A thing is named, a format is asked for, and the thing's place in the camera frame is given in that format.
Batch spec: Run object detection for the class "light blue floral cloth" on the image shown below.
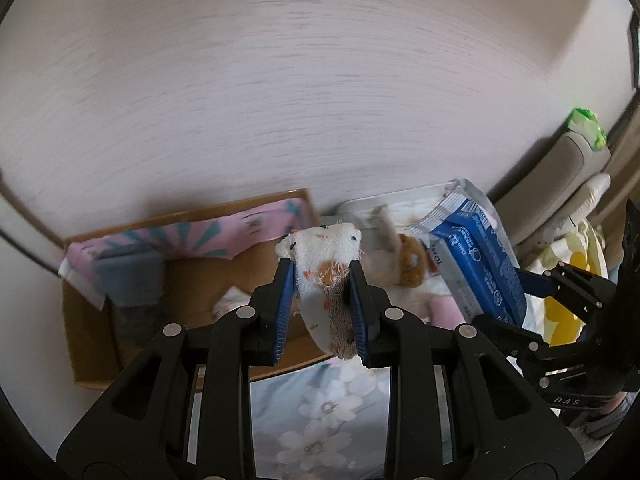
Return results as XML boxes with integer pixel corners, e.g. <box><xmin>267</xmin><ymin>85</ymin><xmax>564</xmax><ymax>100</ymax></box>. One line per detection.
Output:
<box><xmin>192</xmin><ymin>357</ymin><xmax>392</xmax><ymax>480</ymax></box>

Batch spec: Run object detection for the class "brown cardboard box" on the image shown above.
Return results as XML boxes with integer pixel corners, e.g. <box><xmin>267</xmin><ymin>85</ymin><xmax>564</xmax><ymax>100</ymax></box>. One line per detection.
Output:
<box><xmin>61</xmin><ymin>188</ymin><xmax>331</xmax><ymax>392</ymax></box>

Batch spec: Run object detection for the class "orange plush toy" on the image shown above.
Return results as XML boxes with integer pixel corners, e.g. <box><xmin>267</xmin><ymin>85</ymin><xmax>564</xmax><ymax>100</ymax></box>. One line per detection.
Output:
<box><xmin>392</xmin><ymin>232</ymin><xmax>435</xmax><ymax>291</ymax></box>

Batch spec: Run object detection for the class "white sock with orange patches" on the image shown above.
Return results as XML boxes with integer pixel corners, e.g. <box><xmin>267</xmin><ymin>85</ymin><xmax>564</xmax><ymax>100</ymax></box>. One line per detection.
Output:
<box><xmin>276</xmin><ymin>224</ymin><xmax>365</xmax><ymax>361</ymax></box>

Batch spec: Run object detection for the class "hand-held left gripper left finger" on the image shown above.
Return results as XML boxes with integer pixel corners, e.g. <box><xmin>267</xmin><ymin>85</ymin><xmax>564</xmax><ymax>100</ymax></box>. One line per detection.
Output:
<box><xmin>56</xmin><ymin>257</ymin><xmax>297</xmax><ymax>480</ymax></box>

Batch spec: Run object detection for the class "grey-blue folded cloth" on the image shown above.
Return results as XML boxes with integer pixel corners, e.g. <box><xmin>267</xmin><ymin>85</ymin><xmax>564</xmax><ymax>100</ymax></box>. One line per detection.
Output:
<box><xmin>94</xmin><ymin>246</ymin><xmax>166</xmax><ymax>308</ymax></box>

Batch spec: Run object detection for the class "blue wet wipes pack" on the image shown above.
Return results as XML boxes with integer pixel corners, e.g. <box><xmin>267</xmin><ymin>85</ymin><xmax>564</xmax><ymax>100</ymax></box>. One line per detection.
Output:
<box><xmin>417</xmin><ymin>178</ymin><xmax>532</xmax><ymax>328</ymax></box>

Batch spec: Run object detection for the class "yellow and white cloth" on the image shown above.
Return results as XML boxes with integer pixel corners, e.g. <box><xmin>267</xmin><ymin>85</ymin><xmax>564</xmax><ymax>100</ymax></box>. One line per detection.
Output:
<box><xmin>520</xmin><ymin>210</ymin><xmax>608</xmax><ymax>348</ymax></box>

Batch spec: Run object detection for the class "beige padded chair part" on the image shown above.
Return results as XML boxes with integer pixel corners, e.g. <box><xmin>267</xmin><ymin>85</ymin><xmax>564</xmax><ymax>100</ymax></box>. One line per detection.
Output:
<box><xmin>492</xmin><ymin>130</ymin><xmax>613</xmax><ymax>261</ymax></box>

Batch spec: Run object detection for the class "pink patterned cloth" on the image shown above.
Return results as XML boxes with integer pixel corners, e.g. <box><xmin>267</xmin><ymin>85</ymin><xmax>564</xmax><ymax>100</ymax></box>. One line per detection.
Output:
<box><xmin>59</xmin><ymin>198</ymin><xmax>313</xmax><ymax>311</ymax></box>

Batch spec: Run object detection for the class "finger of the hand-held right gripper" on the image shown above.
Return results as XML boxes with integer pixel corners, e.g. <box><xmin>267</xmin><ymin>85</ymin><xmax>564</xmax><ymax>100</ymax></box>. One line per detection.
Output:
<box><xmin>517</xmin><ymin>261</ymin><xmax>619</xmax><ymax>321</ymax></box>
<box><xmin>471</xmin><ymin>312</ymin><xmax>557</xmax><ymax>377</ymax></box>

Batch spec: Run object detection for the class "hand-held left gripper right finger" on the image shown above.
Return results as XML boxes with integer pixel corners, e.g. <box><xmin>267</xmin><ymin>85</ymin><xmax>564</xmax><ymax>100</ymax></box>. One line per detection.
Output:
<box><xmin>347</xmin><ymin>259</ymin><xmax>586</xmax><ymax>480</ymax></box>

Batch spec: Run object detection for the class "green plastic wrapper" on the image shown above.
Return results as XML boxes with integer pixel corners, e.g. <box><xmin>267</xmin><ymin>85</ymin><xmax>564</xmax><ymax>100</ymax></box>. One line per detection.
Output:
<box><xmin>566</xmin><ymin>107</ymin><xmax>608</xmax><ymax>152</ymax></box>

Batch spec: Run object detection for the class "white plastic tray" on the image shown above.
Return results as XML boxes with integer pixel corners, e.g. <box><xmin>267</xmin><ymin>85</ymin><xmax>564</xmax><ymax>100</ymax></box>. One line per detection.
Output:
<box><xmin>320</xmin><ymin>184</ymin><xmax>501</xmax><ymax>331</ymax></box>

